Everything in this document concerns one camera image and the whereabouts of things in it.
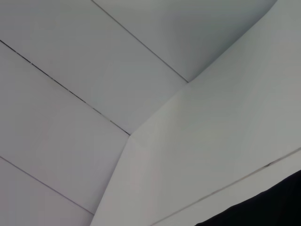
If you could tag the black shirt with FREE print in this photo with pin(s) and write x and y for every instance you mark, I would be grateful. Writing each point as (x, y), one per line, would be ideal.
(265, 204)

